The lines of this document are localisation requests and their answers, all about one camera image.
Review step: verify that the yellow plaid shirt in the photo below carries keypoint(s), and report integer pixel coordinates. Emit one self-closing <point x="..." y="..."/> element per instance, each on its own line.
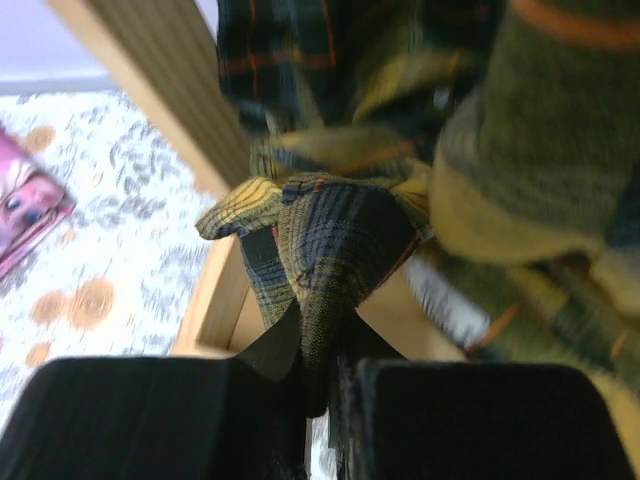
<point x="488" y="148"/>

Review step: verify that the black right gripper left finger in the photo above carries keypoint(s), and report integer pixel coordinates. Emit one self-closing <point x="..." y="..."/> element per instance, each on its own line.
<point x="164" y="418"/>

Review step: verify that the purple folded cloth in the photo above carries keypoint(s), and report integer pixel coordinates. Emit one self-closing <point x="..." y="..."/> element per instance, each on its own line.
<point x="32" y="201"/>

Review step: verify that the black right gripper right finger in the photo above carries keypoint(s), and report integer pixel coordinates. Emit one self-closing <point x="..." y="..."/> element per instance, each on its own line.
<point x="392" y="418"/>

